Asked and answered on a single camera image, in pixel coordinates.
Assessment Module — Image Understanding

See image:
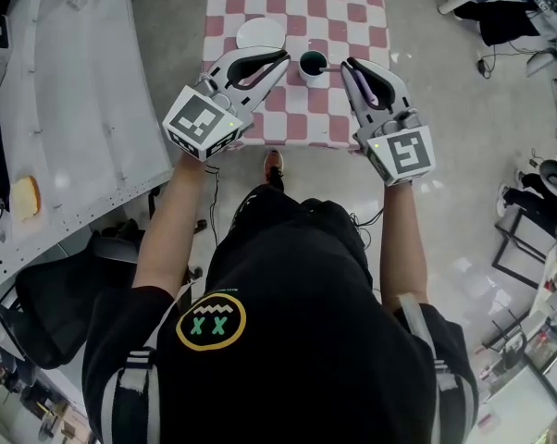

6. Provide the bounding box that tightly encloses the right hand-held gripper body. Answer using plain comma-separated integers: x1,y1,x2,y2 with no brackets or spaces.
353,103,437,187

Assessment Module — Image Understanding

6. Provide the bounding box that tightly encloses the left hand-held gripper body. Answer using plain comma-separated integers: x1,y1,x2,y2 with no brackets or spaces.
161,68,257,162

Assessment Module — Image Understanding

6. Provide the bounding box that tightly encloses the white cup with dark inside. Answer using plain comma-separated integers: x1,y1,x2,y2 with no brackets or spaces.
298,49,330,88

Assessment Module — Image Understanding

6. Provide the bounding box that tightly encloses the person's right forearm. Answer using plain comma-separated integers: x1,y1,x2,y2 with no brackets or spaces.
378,179,430,315

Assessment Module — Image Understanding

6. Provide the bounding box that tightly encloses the person's left forearm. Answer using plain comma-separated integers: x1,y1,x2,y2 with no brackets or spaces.
130,152,216,305

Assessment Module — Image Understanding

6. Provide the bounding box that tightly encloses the white round plate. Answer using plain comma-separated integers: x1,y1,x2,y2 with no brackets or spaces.
235,18,287,51

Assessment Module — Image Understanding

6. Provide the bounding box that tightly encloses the red white checkered tablecloth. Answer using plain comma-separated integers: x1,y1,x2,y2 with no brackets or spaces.
200,0,393,154

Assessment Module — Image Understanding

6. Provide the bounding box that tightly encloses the person's orange black shoe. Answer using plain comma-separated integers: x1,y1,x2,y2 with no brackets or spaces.
262,149,286,192

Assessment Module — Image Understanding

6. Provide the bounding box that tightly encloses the white chair base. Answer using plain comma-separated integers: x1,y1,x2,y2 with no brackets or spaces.
437,0,477,21

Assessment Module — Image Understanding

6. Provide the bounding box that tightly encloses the black cloth heap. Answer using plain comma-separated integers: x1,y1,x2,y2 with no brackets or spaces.
452,0,542,48

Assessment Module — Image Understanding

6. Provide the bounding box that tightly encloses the long white metal workbench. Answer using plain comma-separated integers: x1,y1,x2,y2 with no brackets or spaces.
0,0,176,298

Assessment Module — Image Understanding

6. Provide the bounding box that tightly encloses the yellow bread piece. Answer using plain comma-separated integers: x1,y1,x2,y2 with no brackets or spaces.
9,174,43,224

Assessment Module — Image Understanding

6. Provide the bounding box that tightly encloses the person's black printed t-shirt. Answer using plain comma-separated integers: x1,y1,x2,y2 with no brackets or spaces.
80,183,481,444

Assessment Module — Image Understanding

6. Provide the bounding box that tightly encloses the black office chair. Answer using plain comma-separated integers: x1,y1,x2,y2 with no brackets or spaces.
13,187,205,370

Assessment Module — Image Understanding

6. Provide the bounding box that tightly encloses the black floor cable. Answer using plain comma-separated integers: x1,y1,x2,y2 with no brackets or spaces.
195,163,222,252

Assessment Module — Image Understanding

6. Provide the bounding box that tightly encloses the black metal frame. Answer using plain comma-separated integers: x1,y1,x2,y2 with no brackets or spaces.
490,204,557,290

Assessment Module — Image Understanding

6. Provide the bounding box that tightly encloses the grey harness strap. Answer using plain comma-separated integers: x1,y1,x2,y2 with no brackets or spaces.
99,280,197,444
395,292,479,444

